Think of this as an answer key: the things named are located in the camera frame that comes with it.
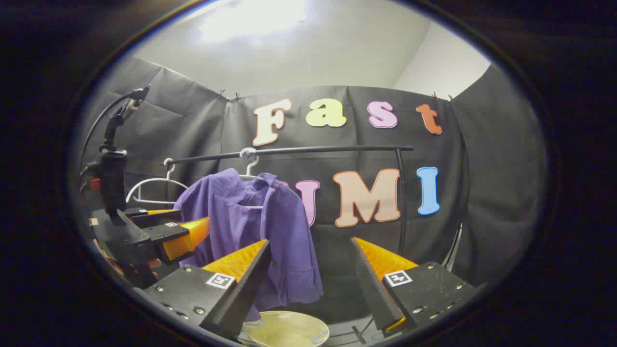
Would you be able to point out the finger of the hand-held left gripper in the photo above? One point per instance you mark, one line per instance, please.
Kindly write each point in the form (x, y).
(185, 238)
(154, 217)

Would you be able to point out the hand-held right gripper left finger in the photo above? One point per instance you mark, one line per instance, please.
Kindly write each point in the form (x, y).
(246, 294)

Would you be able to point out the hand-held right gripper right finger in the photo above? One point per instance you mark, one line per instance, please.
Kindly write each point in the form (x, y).
(373, 284)

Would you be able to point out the white plastic clothes hanger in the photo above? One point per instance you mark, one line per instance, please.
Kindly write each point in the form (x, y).
(250, 168)
(154, 180)

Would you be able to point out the black clothes rack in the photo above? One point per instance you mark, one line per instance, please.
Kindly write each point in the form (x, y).
(337, 150)

